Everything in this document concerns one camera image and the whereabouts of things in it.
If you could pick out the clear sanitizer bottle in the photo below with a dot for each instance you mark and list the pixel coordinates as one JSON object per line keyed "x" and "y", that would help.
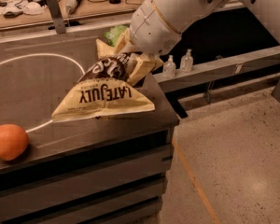
{"x": 169, "y": 67}
{"x": 186, "y": 62}

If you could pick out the right clear sanitizer bottle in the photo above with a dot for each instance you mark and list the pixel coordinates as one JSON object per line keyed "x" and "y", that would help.
{"x": 186, "y": 62}

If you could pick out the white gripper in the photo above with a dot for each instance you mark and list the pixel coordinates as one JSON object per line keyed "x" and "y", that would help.
{"x": 151, "y": 32}

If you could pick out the dark counter cabinet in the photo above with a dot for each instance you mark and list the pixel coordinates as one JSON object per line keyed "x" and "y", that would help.
{"x": 93, "y": 171}

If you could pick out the grey handheld tool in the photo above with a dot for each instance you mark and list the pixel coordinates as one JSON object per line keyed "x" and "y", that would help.
{"x": 71, "y": 6}

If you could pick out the orange fruit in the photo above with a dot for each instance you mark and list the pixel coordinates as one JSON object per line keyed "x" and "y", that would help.
{"x": 13, "y": 141}

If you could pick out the green chip bag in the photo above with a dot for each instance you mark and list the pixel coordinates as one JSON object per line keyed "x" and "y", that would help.
{"x": 112, "y": 35}

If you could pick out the left clear sanitizer bottle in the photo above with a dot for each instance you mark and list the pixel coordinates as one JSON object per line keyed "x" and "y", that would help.
{"x": 169, "y": 67}

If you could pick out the left metal bracket post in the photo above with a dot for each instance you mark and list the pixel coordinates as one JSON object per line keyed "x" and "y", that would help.
{"x": 56, "y": 15}

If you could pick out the brown chip bag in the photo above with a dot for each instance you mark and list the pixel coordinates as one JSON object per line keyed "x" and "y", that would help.
{"x": 107, "y": 88}

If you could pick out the white face mask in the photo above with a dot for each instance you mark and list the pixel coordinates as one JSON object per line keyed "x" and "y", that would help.
{"x": 33, "y": 8}

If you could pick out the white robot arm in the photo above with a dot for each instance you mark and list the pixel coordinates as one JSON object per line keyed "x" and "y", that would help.
{"x": 208, "y": 27}

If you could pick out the grey metal shelf ledge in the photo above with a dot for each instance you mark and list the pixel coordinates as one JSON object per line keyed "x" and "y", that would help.
{"x": 221, "y": 68}

